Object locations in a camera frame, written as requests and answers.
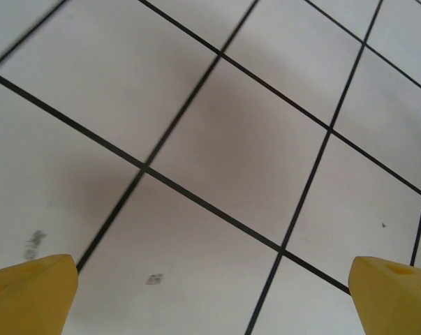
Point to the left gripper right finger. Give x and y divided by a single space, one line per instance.
395 303

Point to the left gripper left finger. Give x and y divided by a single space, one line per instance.
25 300

